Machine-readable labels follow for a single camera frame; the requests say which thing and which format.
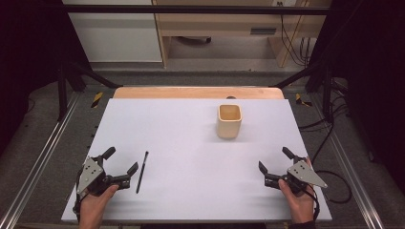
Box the white power strip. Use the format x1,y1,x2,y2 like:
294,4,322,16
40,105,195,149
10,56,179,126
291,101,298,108
271,0,298,8

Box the white table board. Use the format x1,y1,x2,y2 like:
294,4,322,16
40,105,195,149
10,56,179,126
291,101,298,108
60,97,333,223

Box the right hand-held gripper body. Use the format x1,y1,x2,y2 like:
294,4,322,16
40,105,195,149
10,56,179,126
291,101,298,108
264,159,329,196

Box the grey drawer handle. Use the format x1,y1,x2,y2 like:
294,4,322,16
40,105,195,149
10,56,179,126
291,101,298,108
249,27,278,36

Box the beige square cup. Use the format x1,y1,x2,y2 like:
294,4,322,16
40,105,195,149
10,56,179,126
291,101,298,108
216,103,244,139

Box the person's left hand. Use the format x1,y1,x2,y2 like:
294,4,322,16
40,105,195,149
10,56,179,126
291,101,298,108
78,184,119,221

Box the white cabinet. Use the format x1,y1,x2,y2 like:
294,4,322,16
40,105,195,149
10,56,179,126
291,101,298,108
62,0,163,64

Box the black cables at desk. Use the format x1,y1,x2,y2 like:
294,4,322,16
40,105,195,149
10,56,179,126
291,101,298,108
279,1,312,68

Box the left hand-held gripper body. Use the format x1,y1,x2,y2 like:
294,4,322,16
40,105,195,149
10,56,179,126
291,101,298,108
75,156,132,197

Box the black metal stand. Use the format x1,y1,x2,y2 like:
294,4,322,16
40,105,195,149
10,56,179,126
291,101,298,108
56,59,124,122
269,60,336,124

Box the person's right hand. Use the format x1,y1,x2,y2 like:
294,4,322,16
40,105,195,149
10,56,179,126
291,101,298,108
278,156,317,224

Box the right hand-held gripper cable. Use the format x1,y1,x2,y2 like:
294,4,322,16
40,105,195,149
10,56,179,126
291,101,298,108
305,169,353,222

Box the black floor cables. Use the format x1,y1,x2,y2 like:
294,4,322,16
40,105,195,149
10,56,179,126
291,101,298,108
298,75,350,167

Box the light wooden desk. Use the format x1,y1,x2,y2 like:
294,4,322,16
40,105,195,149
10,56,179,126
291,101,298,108
152,0,332,69

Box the black curtain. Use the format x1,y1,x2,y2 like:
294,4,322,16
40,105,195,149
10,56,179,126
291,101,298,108
0,0,93,157
305,0,405,194

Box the black pen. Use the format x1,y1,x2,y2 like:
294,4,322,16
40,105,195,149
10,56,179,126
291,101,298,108
136,150,150,195

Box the aluminium floor rail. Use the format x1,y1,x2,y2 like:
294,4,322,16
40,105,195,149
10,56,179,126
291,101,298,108
0,91,81,229
309,94,386,229

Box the wooden table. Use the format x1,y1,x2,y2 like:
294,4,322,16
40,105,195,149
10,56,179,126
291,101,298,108
113,86,286,100

